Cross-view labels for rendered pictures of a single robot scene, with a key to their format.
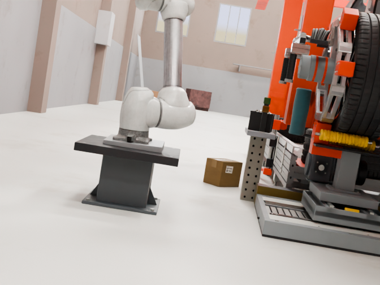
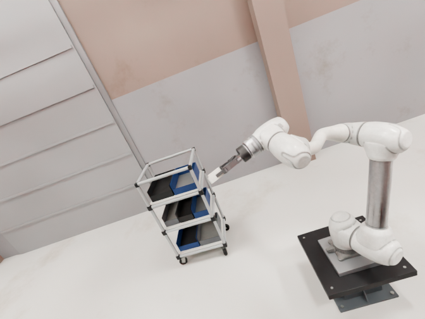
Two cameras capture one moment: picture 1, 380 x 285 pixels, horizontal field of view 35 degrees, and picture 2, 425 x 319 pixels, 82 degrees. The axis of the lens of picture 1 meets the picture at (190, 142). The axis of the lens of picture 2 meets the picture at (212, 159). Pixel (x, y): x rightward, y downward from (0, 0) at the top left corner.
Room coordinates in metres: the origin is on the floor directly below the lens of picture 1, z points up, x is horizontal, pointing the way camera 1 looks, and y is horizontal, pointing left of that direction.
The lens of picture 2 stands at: (2.66, -0.89, 1.75)
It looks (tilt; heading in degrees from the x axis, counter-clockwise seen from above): 23 degrees down; 97
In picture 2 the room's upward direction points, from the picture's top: 22 degrees counter-clockwise
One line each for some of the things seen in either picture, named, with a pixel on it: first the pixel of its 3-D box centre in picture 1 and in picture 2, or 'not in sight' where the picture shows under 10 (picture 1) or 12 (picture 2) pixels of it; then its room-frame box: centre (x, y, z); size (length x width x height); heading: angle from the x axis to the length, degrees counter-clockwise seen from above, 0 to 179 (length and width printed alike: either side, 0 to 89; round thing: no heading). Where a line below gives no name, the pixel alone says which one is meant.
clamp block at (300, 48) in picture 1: (300, 48); not in sight; (3.13, -0.48, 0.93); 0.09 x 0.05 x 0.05; 87
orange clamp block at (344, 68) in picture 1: (344, 68); not in sight; (2.98, -0.68, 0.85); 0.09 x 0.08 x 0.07; 177
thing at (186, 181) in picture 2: not in sight; (188, 209); (2.02, 1.05, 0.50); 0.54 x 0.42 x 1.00; 177
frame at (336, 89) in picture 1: (332, 71); not in sight; (3.29, -0.69, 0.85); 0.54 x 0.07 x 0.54; 177
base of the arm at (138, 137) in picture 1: (132, 135); (343, 245); (3.09, 0.29, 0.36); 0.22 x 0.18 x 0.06; 178
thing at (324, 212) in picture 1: (341, 209); not in sight; (3.23, -0.86, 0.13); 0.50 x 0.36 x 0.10; 177
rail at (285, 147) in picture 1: (279, 148); not in sight; (5.00, -0.73, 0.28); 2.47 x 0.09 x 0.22; 177
